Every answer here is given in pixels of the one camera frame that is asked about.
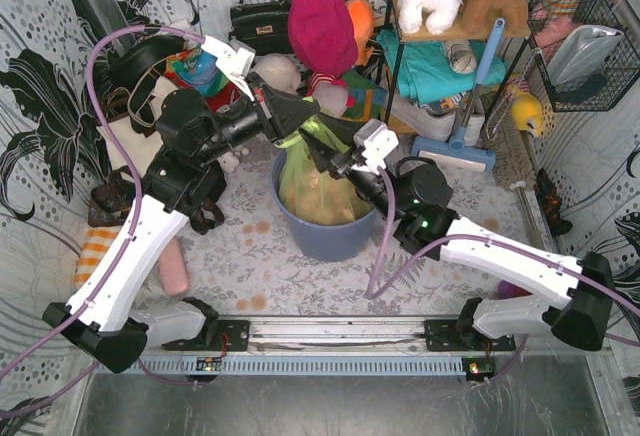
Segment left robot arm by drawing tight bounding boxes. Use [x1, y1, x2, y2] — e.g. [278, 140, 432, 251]
[42, 72, 320, 373]

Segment green trash bag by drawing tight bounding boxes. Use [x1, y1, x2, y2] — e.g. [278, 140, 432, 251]
[277, 115, 374, 227]

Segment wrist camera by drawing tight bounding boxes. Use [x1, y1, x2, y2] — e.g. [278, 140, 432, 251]
[353, 119, 399, 175]
[201, 36, 255, 101]

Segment black hat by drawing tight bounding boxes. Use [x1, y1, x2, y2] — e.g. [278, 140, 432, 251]
[108, 35, 185, 89]

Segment cream canvas tote bag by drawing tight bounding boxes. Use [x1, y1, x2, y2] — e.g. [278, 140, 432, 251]
[109, 76, 178, 178]

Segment cream plush sheep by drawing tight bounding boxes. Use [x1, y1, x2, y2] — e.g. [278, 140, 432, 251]
[253, 53, 302, 94]

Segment blue trash bin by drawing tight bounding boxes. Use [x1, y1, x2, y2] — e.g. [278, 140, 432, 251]
[270, 150, 377, 263]

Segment grey patterned sneaker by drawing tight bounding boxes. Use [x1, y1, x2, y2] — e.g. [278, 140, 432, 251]
[442, 39, 477, 74]

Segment magenta cloth bag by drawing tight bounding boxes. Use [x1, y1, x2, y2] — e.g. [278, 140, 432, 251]
[288, 0, 358, 76]

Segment orange checkered towel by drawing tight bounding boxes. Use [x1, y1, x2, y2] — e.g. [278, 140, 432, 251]
[74, 226, 121, 289]

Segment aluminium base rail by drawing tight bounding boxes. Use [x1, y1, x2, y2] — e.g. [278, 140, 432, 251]
[74, 313, 606, 377]

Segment purple cable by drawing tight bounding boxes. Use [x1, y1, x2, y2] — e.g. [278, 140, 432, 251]
[367, 168, 640, 388]
[0, 24, 221, 420]

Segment black wire basket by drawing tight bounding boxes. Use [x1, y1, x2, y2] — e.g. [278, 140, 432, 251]
[528, 0, 639, 112]

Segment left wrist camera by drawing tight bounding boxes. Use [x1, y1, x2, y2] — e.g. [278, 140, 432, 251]
[201, 36, 255, 101]

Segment silver foil pouch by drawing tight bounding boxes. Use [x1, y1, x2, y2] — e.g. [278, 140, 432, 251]
[547, 25, 625, 86]

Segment yellow plush duck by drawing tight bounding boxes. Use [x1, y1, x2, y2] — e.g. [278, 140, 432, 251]
[509, 81, 543, 137]

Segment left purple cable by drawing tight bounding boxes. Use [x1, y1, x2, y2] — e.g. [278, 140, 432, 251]
[0, 24, 221, 420]

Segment crumpled brown paper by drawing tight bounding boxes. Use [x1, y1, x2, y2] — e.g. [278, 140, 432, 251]
[284, 165, 371, 226]

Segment black leather handbag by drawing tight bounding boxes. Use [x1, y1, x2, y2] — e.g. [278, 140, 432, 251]
[229, 0, 294, 56]

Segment brown patterned strap bag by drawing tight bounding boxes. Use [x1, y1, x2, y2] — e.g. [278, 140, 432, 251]
[87, 166, 225, 235]

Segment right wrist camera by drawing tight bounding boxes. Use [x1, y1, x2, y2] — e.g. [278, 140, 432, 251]
[353, 119, 399, 175]

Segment orange plush toy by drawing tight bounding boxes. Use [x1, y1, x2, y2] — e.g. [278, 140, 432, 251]
[346, 0, 375, 66]

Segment wooden shelf rack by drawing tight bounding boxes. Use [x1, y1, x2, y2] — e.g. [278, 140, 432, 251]
[374, 0, 534, 142]

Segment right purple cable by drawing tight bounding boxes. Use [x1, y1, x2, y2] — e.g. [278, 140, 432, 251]
[367, 168, 640, 388]

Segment teal cloth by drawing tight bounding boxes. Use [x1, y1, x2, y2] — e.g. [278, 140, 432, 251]
[376, 30, 506, 104]

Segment blue handled mop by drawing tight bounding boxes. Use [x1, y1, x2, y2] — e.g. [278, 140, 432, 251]
[410, 17, 507, 175]

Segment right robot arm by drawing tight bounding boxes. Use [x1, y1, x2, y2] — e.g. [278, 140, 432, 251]
[299, 116, 615, 351]

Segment pink plush doll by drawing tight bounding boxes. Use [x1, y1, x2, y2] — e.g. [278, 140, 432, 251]
[307, 72, 356, 118]

